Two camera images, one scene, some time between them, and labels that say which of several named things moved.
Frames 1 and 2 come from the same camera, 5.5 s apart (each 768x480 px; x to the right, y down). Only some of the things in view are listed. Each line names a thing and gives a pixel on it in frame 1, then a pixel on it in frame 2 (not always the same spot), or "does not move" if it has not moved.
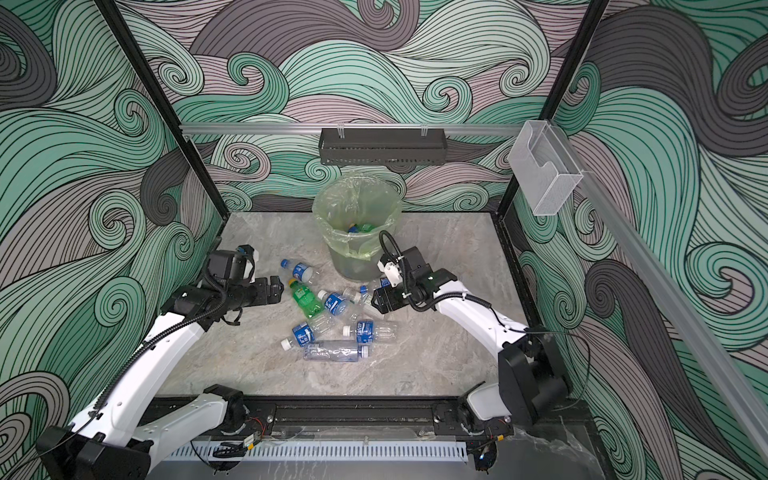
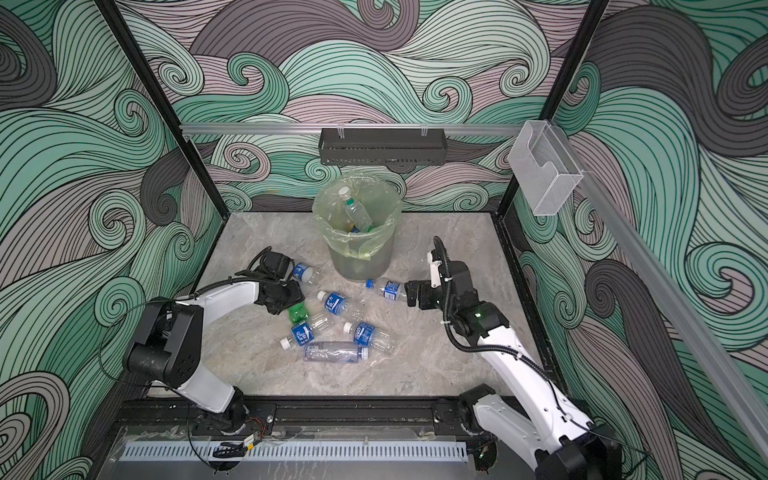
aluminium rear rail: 476,126 does not move
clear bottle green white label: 355,299 → 355,212
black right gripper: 381,293 → 414,293
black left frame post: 114,17 does not move
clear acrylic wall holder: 544,167 does not move
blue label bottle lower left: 305,332 does not move
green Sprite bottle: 307,299 → 298,313
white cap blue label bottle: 338,305 does not move
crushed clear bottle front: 336,351 does not move
